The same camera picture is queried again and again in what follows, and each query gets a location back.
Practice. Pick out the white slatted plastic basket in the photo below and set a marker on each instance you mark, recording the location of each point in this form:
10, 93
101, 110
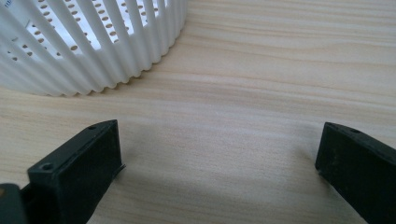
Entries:
124, 59

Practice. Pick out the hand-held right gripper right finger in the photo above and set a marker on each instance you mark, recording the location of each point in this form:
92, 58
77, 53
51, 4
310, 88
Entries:
358, 168

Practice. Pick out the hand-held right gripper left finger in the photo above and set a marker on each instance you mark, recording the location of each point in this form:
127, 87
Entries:
77, 168

